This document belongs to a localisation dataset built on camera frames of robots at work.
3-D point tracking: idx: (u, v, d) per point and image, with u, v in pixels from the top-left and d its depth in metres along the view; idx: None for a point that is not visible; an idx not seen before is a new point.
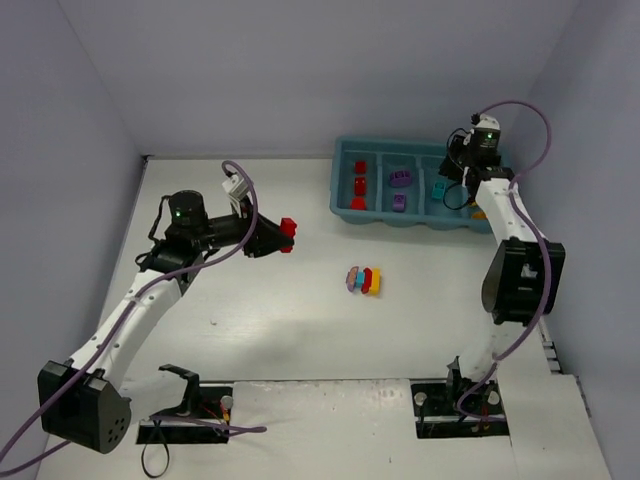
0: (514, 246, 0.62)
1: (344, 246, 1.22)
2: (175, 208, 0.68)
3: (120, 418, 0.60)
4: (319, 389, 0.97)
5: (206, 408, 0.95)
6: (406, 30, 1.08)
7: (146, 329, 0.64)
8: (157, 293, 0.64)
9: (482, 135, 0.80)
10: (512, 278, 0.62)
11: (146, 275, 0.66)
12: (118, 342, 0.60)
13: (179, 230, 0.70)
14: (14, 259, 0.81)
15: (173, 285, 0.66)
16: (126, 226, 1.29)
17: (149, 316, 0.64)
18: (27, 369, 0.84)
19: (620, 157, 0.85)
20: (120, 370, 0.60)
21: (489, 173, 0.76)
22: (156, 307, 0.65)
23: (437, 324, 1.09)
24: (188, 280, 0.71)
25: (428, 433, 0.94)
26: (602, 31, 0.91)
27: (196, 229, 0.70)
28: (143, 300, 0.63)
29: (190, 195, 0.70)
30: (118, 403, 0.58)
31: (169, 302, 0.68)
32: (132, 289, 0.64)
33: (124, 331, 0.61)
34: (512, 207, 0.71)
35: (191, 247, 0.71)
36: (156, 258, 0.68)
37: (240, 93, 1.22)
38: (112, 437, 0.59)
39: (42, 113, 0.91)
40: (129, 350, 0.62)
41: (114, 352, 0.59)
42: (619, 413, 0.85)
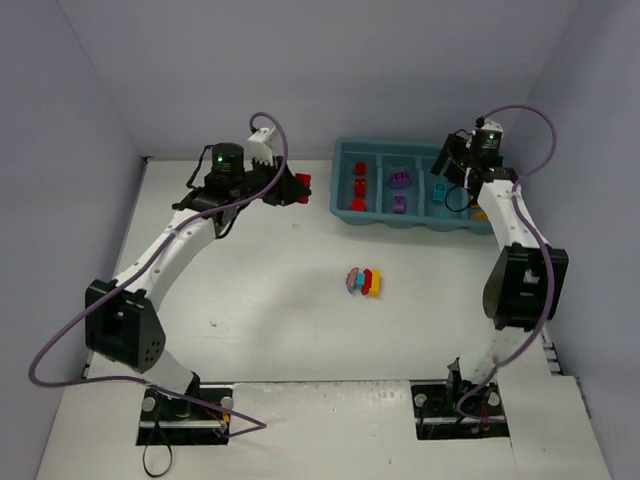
0: (516, 252, 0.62)
1: (344, 247, 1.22)
2: (218, 153, 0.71)
3: (155, 341, 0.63)
4: (319, 390, 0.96)
5: (205, 409, 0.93)
6: (406, 32, 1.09)
7: (182, 261, 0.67)
8: (195, 229, 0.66)
9: (484, 135, 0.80)
10: (513, 281, 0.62)
11: (183, 213, 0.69)
12: (157, 267, 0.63)
13: (217, 176, 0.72)
14: (14, 259, 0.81)
15: (209, 224, 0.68)
16: (126, 226, 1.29)
17: (186, 249, 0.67)
18: (27, 369, 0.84)
19: (620, 159, 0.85)
20: (157, 295, 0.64)
21: (491, 175, 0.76)
22: (193, 241, 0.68)
23: (437, 324, 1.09)
24: (221, 224, 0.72)
25: (427, 434, 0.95)
26: (603, 33, 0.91)
27: (234, 177, 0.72)
28: (182, 234, 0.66)
29: (233, 145, 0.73)
30: (156, 325, 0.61)
31: (204, 239, 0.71)
32: (173, 223, 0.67)
33: (164, 259, 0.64)
34: (514, 211, 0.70)
35: (226, 194, 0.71)
36: (193, 200, 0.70)
37: (241, 94, 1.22)
38: (148, 358, 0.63)
39: (42, 114, 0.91)
40: (167, 277, 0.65)
41: (154, 277, 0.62)
42: (620, 413, 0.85)
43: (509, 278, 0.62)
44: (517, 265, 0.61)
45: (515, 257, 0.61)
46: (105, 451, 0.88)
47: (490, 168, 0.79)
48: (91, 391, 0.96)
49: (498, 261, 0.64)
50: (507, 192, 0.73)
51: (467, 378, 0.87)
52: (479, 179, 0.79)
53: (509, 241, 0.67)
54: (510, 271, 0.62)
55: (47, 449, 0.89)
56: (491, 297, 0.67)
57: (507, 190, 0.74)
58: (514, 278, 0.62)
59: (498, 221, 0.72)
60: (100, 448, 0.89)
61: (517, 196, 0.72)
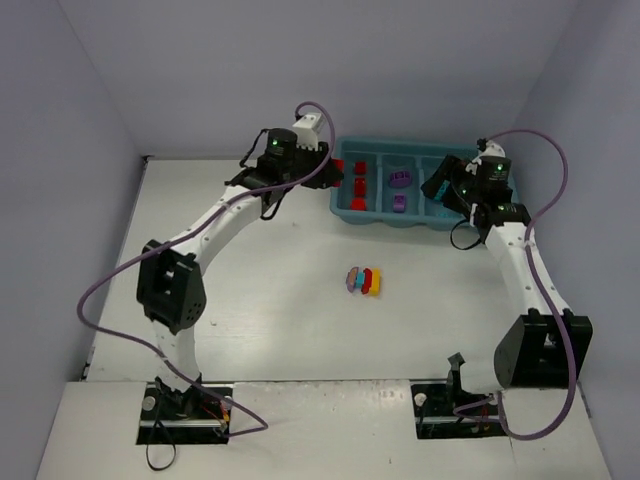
0: (533, 321, 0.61)
1: (344, 246, 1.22)
2: (274, 138, 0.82)
3: (198, 303, 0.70)
4: (319, 390, 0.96)
5: (205, 408, 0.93)
6: (406, 32, 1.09)
7: (228, 234, 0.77)
8: (244, 205, 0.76)
9: (492, 168, 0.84)
10: (530, 352, 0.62)
11: (235, 189, 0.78)
12: (207, 234, 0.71)
13: (270, 158, 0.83)
14: (14, 259, 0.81)
15: (256, 202, 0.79)
16: (126, 226, 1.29)
17: (233, 222, 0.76)
18: (27, 369, 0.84)
19: (620, 159, 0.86)
20: (205, 259, 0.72)
21: (500, 214, 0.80)
22: (240, 216, 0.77)
23: (437, 323, 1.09)
24: (267, 203, 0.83)
25: (428, 433, 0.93)
26: (603, 33, 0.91)
27: (285, 161, 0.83)
28: (232, 208, 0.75)
29: (287, 132, 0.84)
30: (200, 286, 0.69)
31: (249, 216, 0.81)
32: (224, 198, 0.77)
33: (214, 228, 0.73)
34: (527, 261, 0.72)
35: (276, 175, 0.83)
36: (246, 178, 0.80)
37: (241, 93, 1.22)
38: (190, 317, 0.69)
39: (43, 114, 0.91)
40: (215, 246, 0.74)
41: (204, 242, 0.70)
42: (619, 413, 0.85)
43: (526, 350, 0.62)
44: (534, 337, 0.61)
45: (532, 328, 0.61)
46: (105, 451, 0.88)
47: (498, 205, 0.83)
48: (91, 391, 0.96)
49: (515, 328, 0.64)
50: (519, 239, 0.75)
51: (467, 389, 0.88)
52: (486, 216, 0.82)
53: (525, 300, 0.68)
54: (527, 342, 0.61)
55: (47, 449, 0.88)
56: (505, 362, 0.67)
57: (519, 236, 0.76)
58: (532, 349, 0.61)
59: (510, 271, 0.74)
60: (100, 448, 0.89)
61: (531, 245, 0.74)
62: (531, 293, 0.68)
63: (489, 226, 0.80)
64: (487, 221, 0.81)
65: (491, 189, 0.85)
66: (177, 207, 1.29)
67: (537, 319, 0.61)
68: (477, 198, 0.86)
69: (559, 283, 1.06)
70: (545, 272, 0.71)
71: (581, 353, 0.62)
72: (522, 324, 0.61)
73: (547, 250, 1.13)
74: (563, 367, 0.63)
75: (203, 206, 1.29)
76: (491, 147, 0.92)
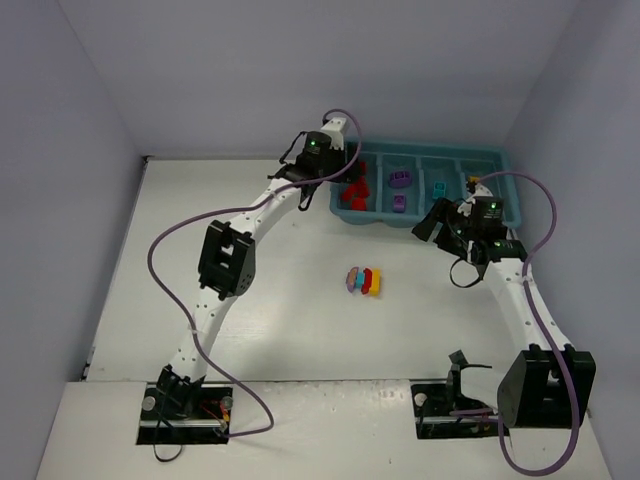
0: (537, 358, 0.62)
1: (344, 246, 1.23)
2: (312, 139, 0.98)
3: (249, 275, 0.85)
4: (320, 390, 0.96)
5: (206, 408, 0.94)
6: (406, 33, 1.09)
7: (274, 218, 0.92)
8: (288, 194, 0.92)
9: (486, 206, 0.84)
10: (533, 393, 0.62)
11: (279, 181, 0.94)
12: (259, 217, 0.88)
13: (307, 156, 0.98)
14: (14, 261, 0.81)
15: (297, 193, 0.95)
16: (126, 226, 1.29)
17: (279, 208, 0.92)
18: (27, 370, 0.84)
19: (620, 159, 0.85)
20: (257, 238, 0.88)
21: (497, 251, 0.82)
22: (284, 204, 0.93)
23: (437, 324, 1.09)
24: (306, 193, 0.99)
25: (428, 433, 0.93)
26: (603, 33, 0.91)
27: (319, 159, 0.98)
28: (278, 197, 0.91)
29: (322, 134, 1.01)
30: (253, 260, 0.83)
31: (292, 203, 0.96)
32: (271, 188, 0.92)
33: (264, 212, 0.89)
34: (526, 296, 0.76)
35: (311, 170, 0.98)
36: (287, 172, 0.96)
37: (240, 94, 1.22)
38: (242, 286, 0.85)
39: (42, 116, 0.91)
40: (264, 228, 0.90)
41: (257, 225, 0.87)
42: (619, 413, 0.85)
43: (529, 390, 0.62)
44: (536, 376, 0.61)
45: (535, 367, 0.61)
46: (105, 450, 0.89)
47: (494, 240, 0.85)
48: (92, 391, 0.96)
49: (517, 365, 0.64)
50: (517, 274, 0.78)
51: (466, 394, 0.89)
52: (483, 253, 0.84)
53: (525, 336, 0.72)
54: (529, 381, 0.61)
55: (47, 448, 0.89)
56: (508, 400, 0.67)
57: (517, 271, 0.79)
58: (534, 389, 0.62)
59: (509, 305, 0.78)
60: (100, 448, 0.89)
61: (528, 280, 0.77)
62: (530, 329, 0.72)
63: (487, 263, 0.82)
64: (485, 258, 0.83)
65: (486, 226, 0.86)
66: (177, 206, 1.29)
67: (539, 357, 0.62)
68: (474, 236, 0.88)
69: (559, 283, 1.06)
70: (543, 306, 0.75)
71: (584, 390, 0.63)
72: (524, 363, 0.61)
73: (547, 250, 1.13)
74: (567, 405, 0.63)
75: (203, 206, 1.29)
76: (479, 190, 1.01)
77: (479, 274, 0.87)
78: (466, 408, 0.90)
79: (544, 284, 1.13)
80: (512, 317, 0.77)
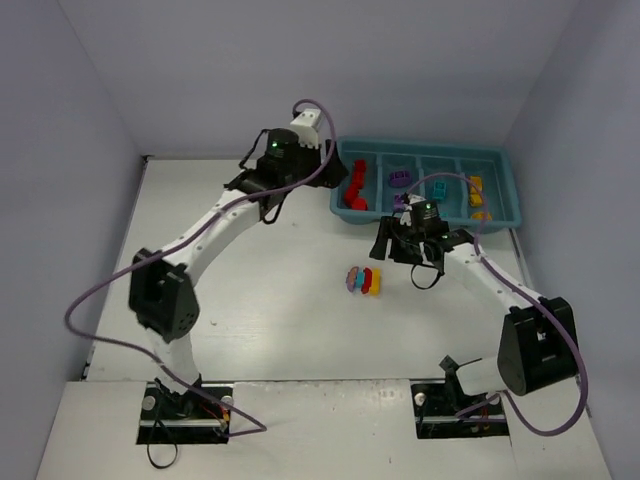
0: (520, 317, 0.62)
1: (344, 246, 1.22)
2: (273, 138, 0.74)
3: (192, 313, 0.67)
4: (319, 390, 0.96)
5: (205, 408, 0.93)
6: (406, 33, 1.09)
7: (222, 241, 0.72)
8: (240, 210, 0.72)
9: (421, 208, 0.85)
10: (529, 350, 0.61)
11: (232, 194, 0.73)
12: (200, 244, 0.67)
13: (270, 160, 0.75)
14: (14, 260, 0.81)
15: (254, 208, 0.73)
16: (125, 225, 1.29)
17: (229, 229, 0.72)
18: (26, 369, 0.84)
19: (620, 159, 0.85)
20: (198, 269, 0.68)
21: (448, 242, 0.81)
22: (237, 223, 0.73)
23: (437, 324, 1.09)
24: (267, 207, 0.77)
25: (428, 433, 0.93)
26: (603, 33, 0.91)
27: (286, 163, 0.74)
28: (228, 214, 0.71)
29: (289, 132, 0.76)
30: (192, 298, 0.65)
31: (247, 222, 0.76)
32: (219, 203, 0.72)
33: (208, 236, 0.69)
34: (489, 270, 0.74)
35: (275, 179, 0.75)
36: (243, 182, 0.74)
37: (240, 94, 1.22)
38: (182, 329, 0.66)
39: (43, 117, 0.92)
40: (207, 256, 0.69)
41: (197, 252, 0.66)
42: (620, 413, 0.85)
43: (525, 348, 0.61)
44: (526, 331, 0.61)
45: (520, 325, 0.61)
46: (105, 450, 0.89)
47: (441, 234, 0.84)
48: (91, 391, 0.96)
49: (505, 332, 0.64)
50: (473, 255, 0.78)
51: (468, 392, 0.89)
52: (436, 249, 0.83)
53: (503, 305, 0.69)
54: (521, 342, 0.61)
55: (47, 448, 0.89)
56: (510, 372, 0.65)
57: (471, 252, 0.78)
58: (528, 348, 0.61)
59: (477, 287, 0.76)
60: (100, 447, 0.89)
61: (485, 256, 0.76)
62: (504, 295, 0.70)
63: (442, 257, 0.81)
64: (440, 253, 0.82)
65: (430, 224, 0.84)
66: (178, 206, 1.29)
67: (521, 315, 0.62)
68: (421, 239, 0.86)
69: (559, 283, 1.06)
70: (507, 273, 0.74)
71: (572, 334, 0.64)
72: (511, 325, 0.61)
73: (546, 250, 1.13)
74: (564, 355, 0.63)
75: (203, 206, 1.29)
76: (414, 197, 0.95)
77: (440, 271, 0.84)
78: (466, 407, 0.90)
79: (544, 284, 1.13)
80: (484, 294, 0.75)
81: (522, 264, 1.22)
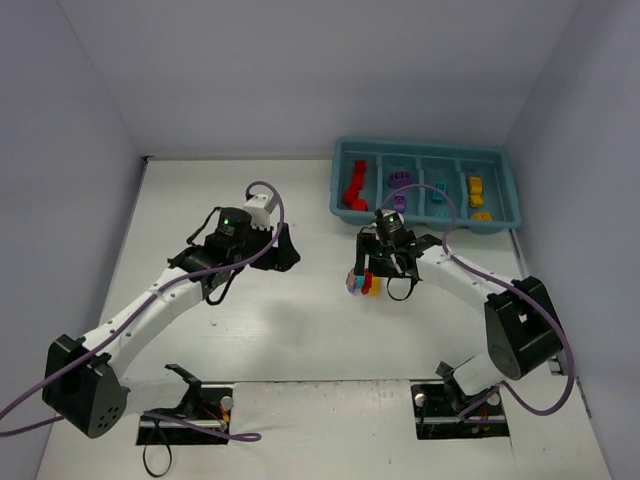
0: (500, 303, 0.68)
1: (344, 247, 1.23)
2: (224, 217, 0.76)
3: (115, 406, 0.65)
4: (319, 390, 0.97)
5: (205, 409, 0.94)
6: (406, 34, 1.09)
7: (157, 326, 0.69)
8: (178, 291, 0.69)
9: (385, 222, 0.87)
10: (514, 331, 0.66)
11: (173, 271, 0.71)
12: (129, 332, 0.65)
13: (219, 237, 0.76)
14: (14, 261, 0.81)
15: (196, 287, 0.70)
16: (126, 226, 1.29)
17: (166, 313, 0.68)
18: (27, 370, 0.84)
19: (620, 159, 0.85)
20: (126, 357, 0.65)
21: (416, 248, 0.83)
22: (176, 304, 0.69)
23: (437, 324, 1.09)
24: (210, 287, 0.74)
25: (428, 434, 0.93)
26: (603, 34, 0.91)
27: (235, 240, 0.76)
28: (165, 295, 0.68)
29: (242, 211, 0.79)
30: (113, 392, 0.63)
31: (189, 301, 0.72)
32: (158, 282, 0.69)
33: (139, 322, 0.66)
34: (461, 267, 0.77)
35: (223, 256, 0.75)
36: (187, 257, 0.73)
37: (240, 94, 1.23)
38: (102, 425, 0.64)
39: (43, 117, 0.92)
40: (138, 344, 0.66)
41: (124, 341, 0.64)
42: (620, 414, 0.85)
43: (509, 329, 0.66)
44: (507, 313, 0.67)
45: (501, 309, 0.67)
46: (105, 450, 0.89)
47: (409, 241, 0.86)
48: None
49: (490, 319, 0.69)
50: (443, 255, 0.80)
51: (469, 393, 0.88)
52: (407, 257, 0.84)
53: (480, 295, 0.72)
54: (504, 324, 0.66)
55: (47, 449, 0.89)
56: (503, 357, 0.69)
57: (441, 253, 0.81)
58: (513, 329, 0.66)
59: (454, 283, 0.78)
60: (100, 448, 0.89)
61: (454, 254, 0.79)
62: (480, 287, 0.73)
63: (414, 263, 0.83)
64: (412, 261, 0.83)
65: (396, 235, 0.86)
66: (178, 207, 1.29)
67: (499, 301, 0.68)
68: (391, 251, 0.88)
69: (559, 284, 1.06)
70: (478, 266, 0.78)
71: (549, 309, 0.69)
72: (494, 311, 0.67)
73: (546, 250, 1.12)
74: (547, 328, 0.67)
75: (203, 206, 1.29)
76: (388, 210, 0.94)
77: (416, 277, 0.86)
78: (467, 408, 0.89)
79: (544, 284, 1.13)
80: (462, 290, 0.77)
81: (522, 264, 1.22)
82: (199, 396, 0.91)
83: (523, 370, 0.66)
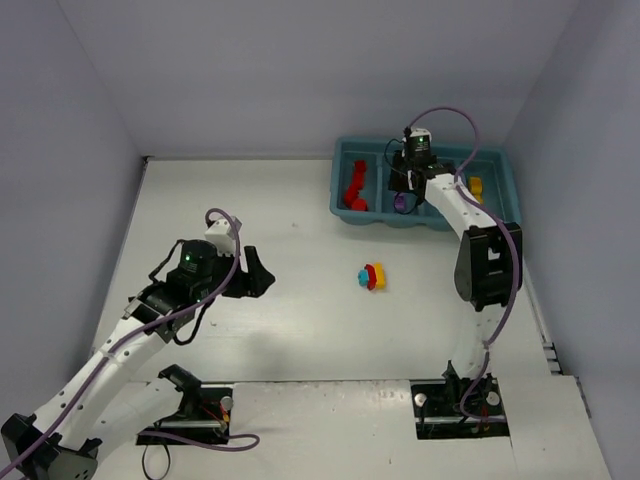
0: (478, 235, 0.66)
1: (344, 246, 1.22)
2: (186, 252, 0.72)
3: (84, 471, 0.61)
4: (319, 390, 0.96)
5: (205, 409, 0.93)
6: (407, 33, 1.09)
7: (115, 390, 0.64)
8: (132, 349, 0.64)
9: (415, 140, 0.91)
10: (480, 260, 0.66)
11: (128, 323, 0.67)
12: (83, 402, 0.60)
13: (182, 275, 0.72)
14: (14, 262, 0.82)
15: (152, 339, 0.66)
16: (126, 226, 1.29)
17: (122, 374, 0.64)
18: (26, 371, 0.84)
19: (620, 159, 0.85)
20: (84, 429, 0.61)
21: (433, 172, 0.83)
22: (133, 361, 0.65)
23: (435, 324, 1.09)
24: (173, 329, 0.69)
25: (428, 434, 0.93)
26: (603, 35, 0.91)
27: (198, 277, 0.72)
28: (118, 357, 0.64)
29: (205, 243, 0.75)
30: (76, 462, 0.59)
31: (149, 354, 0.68)
32: (111, 341, 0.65)
33: (92, 391, 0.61)
34: (460, 196, 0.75)
35: (185, 295, 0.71)
36: (145, 303, 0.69)
37: (239, 94, 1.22)
38: None
39: (42, 118, 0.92)
40: (95, 413, 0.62)
41: (77, 414, 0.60)
42: (621, 413, 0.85)
43: (476, 261, 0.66)
44: (482, 247, 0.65)
45: (478, 241, 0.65)
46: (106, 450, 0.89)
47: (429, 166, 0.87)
48: None
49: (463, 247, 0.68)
50: (451, 184, 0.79)
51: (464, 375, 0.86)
52: (421, 178, 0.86)
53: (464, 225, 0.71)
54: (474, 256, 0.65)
55: None
56: (462, 281, 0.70)
57: (450, 181, 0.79)
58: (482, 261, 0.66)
59: (450, 211, 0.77)
60: None
61: (461, 186, 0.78)
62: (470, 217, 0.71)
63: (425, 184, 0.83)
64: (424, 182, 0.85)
65: (420, 155, 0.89)
66: (179, 207, 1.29)
67: (476, 231, 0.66)
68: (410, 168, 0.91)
69: (559, 283, 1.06)
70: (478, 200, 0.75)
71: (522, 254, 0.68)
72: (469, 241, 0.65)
73: (546, 250, 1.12)
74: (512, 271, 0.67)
75: (204, 205, 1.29)
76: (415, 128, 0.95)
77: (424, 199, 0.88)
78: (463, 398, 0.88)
79: (544, 284, 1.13)
80: (454, 218, 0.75)
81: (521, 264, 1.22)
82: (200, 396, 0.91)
83: (475, 297, 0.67)
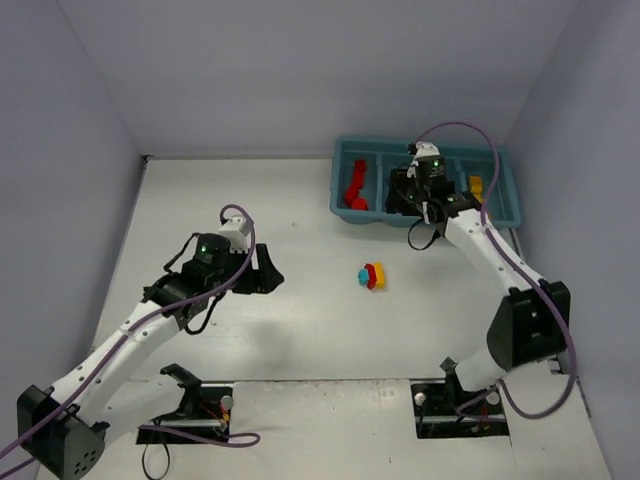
0: (519, 301, 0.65)
1: (344, 246, 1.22)
2: (202, 243, 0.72)
3: (92, 451, 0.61)
4: (319, 390, 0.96)
5: (205, 408, 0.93)
6: (406, 32, 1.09)
7: (131, 369, 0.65)
8: (151, 330, 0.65)
9: (430, 165, 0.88)
10: (523, 326, 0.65)
11: (146, 306, 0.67)
12: (100, 376, 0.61)
13: (196, 265, 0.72)
14: (14, 262, 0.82)
15: (169, 322, 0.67)
16: (126, 226, 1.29)
17: (138, 353, 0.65)
18: (27, 370, 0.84)
19: (620, 158, 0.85)
20: (97, 404, 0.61)
21: (452, 206, 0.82)
22: (150, 342, 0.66)
23: (435, 324, 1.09)
24: (187, 316, 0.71)
25: (428, 433, 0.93)
26: (603, 34, 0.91)
27: (212, 268, 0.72)
28: (136, 336, 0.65)
29: (220, 235, 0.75)
30: (88, 439, 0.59)
31: (164, 339, 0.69)
32: (129, 321, 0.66)
33: (109, 366, 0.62)
34: (490, 243, 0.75)
35: (200, 285, 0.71)
36: (161, 289, 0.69)
37: (239, 94, 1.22)
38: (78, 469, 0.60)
39: (42, 118, 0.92)
40: (109, 390, 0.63)
41: (94, 387, 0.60)
42: (621, 413, 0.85)
43: (518, 328, 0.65)
44: (524, 311, 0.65)
45: (520, 306, 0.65)
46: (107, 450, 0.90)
47: (447, 197, 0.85)
48: None
49: (502, 310, 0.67)
50: (477, 225, 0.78)
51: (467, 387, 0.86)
52: (440, 211, 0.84)
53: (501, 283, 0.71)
54: (516, 323, 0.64)
55: None
56: (499, 346, 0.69)
57: (476, 222, 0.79)
58: (524, 327, 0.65)
59: (479, 256, 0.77)
60: None
61: (489, 228, 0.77)
62: (505, 274, 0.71)
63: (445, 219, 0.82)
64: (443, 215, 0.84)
65: (435, 182, 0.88)
66: (179, 206, 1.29)
67: (517, 296, 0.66)
68: (425, 197, 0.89)
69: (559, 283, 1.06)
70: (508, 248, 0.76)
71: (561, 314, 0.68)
72: (510, 307, 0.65)
73: (546, 250, 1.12)
74: (553, 334, 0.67)
75: (203, 205, 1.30)
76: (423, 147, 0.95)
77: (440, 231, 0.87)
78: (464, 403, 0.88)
79: None
80: (484, 267, 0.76)
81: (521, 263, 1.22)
82: (199, 395, 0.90)
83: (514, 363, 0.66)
